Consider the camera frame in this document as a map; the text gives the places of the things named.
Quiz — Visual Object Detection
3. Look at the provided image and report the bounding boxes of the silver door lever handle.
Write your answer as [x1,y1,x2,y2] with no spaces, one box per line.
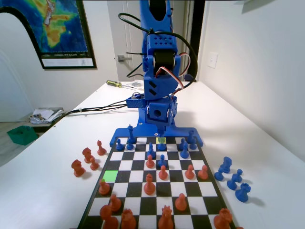
[117,54,133,63]

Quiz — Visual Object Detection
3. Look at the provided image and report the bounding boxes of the captured orange chess pieces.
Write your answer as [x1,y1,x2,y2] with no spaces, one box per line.
[71,159,86,177]

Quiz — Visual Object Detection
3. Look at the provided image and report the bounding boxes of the thin black cable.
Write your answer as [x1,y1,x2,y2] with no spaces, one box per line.
[63,99,128,115]
[51,104,140,126]

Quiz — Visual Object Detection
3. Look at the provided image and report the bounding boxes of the small clear plastic packet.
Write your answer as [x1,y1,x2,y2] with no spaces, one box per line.
[123,80,145,90]

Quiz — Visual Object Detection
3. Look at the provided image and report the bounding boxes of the red queen chess piece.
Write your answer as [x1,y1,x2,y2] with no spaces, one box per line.
[158,205,174,229]

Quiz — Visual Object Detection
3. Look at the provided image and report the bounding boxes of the black and white chess board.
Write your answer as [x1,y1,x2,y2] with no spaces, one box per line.
[77,136,236,229]

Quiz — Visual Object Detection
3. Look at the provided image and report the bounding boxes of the white door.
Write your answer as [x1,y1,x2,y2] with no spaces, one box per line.
[107,0,193,82]

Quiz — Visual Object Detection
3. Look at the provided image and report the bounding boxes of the framed New Zealand map poster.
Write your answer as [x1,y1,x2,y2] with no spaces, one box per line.
[0,0,98,70]

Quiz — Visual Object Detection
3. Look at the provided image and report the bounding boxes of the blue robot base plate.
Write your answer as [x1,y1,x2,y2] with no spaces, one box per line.
[109,123,204,147]

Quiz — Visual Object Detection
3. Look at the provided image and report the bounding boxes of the yellow and black screwdriver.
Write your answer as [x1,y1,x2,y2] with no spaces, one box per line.
[106,80,138,91]

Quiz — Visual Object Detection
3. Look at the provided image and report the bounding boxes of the thick black cable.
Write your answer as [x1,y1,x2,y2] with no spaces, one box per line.
[118,12,199,89]

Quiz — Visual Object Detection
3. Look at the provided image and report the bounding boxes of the blue rook chess piece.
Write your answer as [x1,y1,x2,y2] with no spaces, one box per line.
[235,183,252,203]

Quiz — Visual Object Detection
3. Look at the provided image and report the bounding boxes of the white light switch plate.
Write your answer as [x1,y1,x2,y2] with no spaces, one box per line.
[206,52,219,69]

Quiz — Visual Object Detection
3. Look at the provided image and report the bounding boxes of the striped servo wire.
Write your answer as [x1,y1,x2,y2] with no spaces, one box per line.
[178,52,192,77]
[155,66,185,99]

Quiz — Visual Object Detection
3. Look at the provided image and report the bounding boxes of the blue knight chess piece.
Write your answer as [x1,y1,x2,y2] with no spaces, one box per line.
[220,156,232,174]
[146,142,157,160]

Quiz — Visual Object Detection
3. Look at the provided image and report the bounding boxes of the red rook chess piece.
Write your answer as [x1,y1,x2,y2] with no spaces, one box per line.
[213,208,233,229]
[121,208,137,229]

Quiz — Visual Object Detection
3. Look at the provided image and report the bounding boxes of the blue king chess piece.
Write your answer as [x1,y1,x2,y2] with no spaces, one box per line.
[127,124,135,142]

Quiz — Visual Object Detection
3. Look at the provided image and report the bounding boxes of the white arched panel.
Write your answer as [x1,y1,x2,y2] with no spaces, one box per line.
[0,11,42,123]

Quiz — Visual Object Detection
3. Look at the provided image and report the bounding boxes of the red knight chess piece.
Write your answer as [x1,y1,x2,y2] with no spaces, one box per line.
[82,147,94,164]
[99,204,119,229]

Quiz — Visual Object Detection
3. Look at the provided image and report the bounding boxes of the green plastic box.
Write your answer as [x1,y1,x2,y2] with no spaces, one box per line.
[6,125,39,146]

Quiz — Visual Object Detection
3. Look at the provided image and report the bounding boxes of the red pawn chess piece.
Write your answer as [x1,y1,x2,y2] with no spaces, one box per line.
[145,154,156,169]
[90,156,100,171]
[109,194,122,213]
[198,165,209,181]
[98,178,112,197]
[184,164,196,180]
[158,165,169,181]
[174,193,188,212]

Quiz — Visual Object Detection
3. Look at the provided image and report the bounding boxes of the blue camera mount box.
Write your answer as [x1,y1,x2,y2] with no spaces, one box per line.
[126,94,145,109]

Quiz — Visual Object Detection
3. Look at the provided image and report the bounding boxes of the pile of papers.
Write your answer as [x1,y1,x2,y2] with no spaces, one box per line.
[29,107,65,125]

